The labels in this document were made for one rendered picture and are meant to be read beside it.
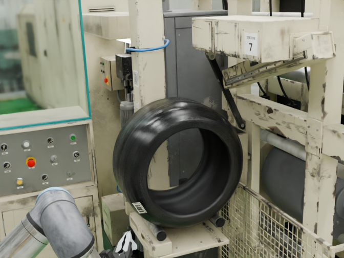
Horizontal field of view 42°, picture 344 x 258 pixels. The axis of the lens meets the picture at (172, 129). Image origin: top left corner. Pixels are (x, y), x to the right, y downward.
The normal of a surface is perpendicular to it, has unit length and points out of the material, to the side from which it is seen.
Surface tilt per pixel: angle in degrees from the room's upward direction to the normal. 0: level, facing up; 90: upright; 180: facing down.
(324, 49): 72
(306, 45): 90
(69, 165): 90
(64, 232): 58
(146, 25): 90
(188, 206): 14
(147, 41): 90
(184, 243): 0
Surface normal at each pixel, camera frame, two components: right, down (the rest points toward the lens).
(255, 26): -0.93, 0.14
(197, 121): 0.37, 0.06
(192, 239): -0.04, -0.96
